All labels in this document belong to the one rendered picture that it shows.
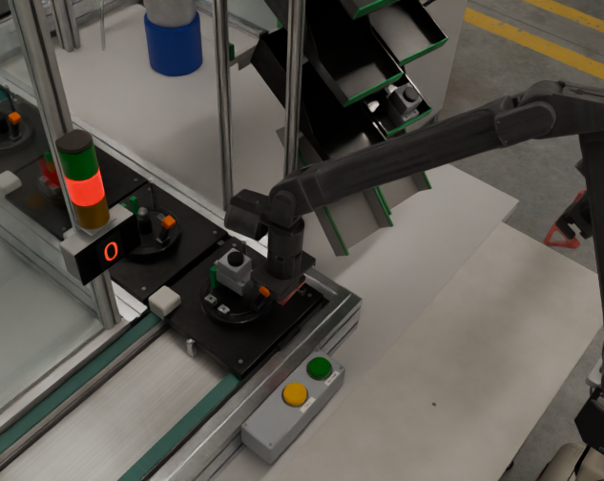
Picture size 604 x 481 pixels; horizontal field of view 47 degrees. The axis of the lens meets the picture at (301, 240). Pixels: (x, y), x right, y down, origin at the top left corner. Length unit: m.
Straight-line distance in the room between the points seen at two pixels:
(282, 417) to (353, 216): 0.45
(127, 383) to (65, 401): 0.11
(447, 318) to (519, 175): 1.82
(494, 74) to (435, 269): 2.37
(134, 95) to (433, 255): 0.96
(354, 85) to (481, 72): 2.69
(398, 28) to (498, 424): 0.76
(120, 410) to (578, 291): 1.00
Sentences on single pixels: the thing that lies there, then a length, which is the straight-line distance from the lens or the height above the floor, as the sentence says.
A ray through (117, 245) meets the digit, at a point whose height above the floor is 1.20.
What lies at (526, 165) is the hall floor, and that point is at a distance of 3.33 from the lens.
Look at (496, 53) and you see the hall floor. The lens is 4.05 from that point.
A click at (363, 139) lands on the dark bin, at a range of 1.34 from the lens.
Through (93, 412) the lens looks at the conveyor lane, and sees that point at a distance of 1.33.
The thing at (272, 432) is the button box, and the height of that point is 0.96.
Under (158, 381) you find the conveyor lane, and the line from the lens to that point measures 1.34.
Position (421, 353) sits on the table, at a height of 0.86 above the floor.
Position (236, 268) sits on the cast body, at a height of 1.09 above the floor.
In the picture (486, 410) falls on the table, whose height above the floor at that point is 0.86.
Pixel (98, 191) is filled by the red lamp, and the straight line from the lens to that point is 1.07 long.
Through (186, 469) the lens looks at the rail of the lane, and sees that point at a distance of 1.20.
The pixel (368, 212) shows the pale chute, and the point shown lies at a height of 1.02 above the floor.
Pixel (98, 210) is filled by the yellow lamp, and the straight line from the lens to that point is 1.09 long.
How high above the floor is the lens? 2.05
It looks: 47 degrees down
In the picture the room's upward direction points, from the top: 4 degrees clockwise
